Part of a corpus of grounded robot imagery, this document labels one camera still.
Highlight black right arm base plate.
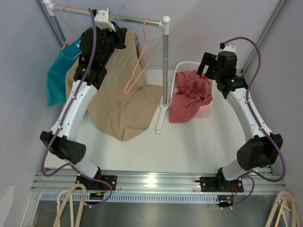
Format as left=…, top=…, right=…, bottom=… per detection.
left=195, top=177, right=244, bottom=192

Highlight white and grey clothes rack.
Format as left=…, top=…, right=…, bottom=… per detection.
left=42, top=0, right=170, bottom=136

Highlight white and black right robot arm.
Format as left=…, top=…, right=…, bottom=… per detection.
left=197, top=50, right=283, bottom=192

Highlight pink t-shirt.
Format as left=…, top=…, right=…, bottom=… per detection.
left=193, top=105, right=211, bottom=118

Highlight white slotted cable duct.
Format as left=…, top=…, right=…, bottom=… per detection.
left=39, top=192, right=220, bottom=204

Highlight beige wooden hangers right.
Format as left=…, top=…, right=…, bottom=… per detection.
left=265, top=191, right=301, bottom=227

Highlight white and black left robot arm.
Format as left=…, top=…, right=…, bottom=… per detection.
left=40, top=25, right=127, bottom=190

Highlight white perforated plastic basket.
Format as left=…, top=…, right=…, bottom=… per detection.
left=170, top=61, right=213, bottom=106

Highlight teal t-shirt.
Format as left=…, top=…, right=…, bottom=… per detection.
left=46, top=38, right=80, bottom=107

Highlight aluminium mounting rail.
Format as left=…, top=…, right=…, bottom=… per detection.
left=30, top=172, right=287, bottom=192

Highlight coral red t-shirt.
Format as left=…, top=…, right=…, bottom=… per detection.
left=169, top=70, right=213, bottom=123

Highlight pink wire hanger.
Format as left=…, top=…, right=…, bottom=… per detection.
left=124, top=17, right=163, bottom=95

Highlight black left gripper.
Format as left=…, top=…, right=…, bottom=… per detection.
left=96, top=22, right=127, bottom=66

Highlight tan t-shirt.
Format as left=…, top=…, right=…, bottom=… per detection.
left=65, top=31, right=164, bottom=142

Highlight beige wooden hangers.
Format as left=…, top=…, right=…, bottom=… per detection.
left=265, top=191, right=301, bottom=227
left=52, top=183, right=87, bottom=227

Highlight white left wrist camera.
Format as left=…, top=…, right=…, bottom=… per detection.
left=95, top=7, right=116, bottom=32

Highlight beige wooden hangers left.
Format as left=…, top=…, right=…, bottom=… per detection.
left=52, top=183, right=87, bottom=227

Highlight pink hanger at rack end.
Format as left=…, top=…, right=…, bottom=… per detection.
left=60, top=5, right=90, bottom=50

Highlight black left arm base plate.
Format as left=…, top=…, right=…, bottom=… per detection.
left=76, top=168, right=117, bottom=191

